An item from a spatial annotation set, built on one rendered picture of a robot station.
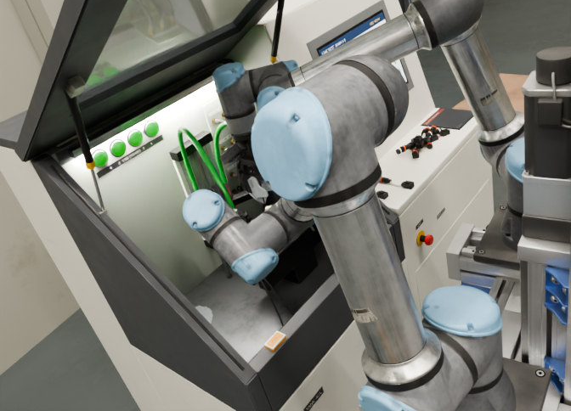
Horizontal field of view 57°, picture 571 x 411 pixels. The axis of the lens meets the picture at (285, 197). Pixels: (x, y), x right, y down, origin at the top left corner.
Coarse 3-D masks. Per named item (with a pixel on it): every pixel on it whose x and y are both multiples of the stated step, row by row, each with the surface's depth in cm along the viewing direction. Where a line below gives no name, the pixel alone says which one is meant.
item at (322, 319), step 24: (336, 288) 140; (312, 312) 133; (336, 312) 142; (288, 336) 128; (312, 336) 135; (336, 336) 144; (264, 360) 123; (288, 360) 129; (312, 360) 137; (264, 384) 123; (288, 384) 130
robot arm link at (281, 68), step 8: (280, 64) 116; (288, 64) 115; (296, 64) 115; (256, 72) 116; (264, 72) 114; (272, 72) 111; (280, 72) 112; (288, 72) 114; (256, 80) 115; (256, 88) 115; (256, 96) 116
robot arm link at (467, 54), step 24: (456, 48) 112; (480, 48) 112; (456, 72) 117; (480, 72) 114; (480, 96) 117; (504, 96) 118; (480, 120) 122; (504, 120) 120; (480, 144) 127; (504, 144) 122
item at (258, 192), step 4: (248, 180) 129; (252, 180) 129; (256, 180) 129; (252, 184) 130; (256, 184) 130; (252, 188) 131; (256, 188) 130; (260, 188) 129; (252, 192) 131; (256, 192) 132; (260, 192) 130; (264, 192) 129; (252, 196) 133; (256, 196) 132; (260, 196) 131; (264, 196) 130; (260, 200) 134
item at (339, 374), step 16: (352, 336) 150; (336, 352) 145; (352, 352) 152; (320, 368) 140; (336, 368) 147; (352, 368) 153; (304, 384) 136; (320, 384) 142; (336, 384) 148; (352, 384) 155; (288, 400) 132; (304, 400) 137; (320, 400) 143; (336, 400) 150; (352, 400) 157
